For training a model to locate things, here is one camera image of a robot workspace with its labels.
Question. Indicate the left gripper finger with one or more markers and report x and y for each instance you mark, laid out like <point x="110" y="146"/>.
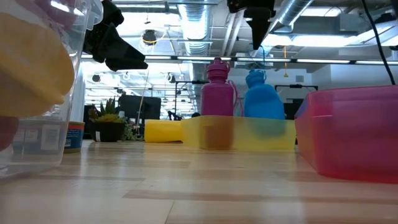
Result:
<point x="127" y="64"/>
<point x="124" y="46"/>

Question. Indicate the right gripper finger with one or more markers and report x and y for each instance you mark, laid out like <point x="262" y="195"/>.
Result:
<point x="259" y="31"/>

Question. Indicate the red toy apple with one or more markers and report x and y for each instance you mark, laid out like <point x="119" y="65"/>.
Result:
<point x="59" y="14"/>

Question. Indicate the blue plastic bottle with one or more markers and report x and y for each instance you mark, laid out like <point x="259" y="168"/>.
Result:
<point x="262" y="99"/>

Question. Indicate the yellow plastic bottle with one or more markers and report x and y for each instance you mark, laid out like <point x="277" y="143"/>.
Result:
<point x="161" y="130"/>

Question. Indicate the purple plastic bottle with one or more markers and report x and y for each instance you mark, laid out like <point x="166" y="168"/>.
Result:
<point x="217" y="93"/>

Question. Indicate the silver tin can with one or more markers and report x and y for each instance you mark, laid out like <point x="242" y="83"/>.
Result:
<point x="76" y="137"/>

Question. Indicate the yellow translucent plastic bin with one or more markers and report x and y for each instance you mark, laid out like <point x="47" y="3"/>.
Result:
<point x="242" y="133"/>

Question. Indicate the clear plastic bin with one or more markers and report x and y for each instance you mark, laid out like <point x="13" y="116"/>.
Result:
<point x="46" y="140"/>

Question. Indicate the pink translucent plastic bin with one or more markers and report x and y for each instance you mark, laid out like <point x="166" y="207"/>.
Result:
<point x="351" y="137"/>

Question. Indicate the black ceiling device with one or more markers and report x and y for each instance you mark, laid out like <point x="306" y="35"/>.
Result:
<point x="150" y="36"/>

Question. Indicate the black computer monitor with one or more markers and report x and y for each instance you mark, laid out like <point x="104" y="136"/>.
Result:
<point x="133" y="107"/>

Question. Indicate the white pillar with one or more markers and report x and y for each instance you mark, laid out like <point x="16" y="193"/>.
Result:
<point x="80" y="102"/>

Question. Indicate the potted succulent plant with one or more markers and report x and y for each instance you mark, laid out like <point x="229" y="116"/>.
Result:
<point x="107" y="130"/>

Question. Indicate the person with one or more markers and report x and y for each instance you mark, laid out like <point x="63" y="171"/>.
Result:
<point x="196" y="114"/>

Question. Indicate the silver air duct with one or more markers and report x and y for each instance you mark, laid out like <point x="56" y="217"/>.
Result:
<point x="292" y="12"/>
<point x="196" y="25"/>

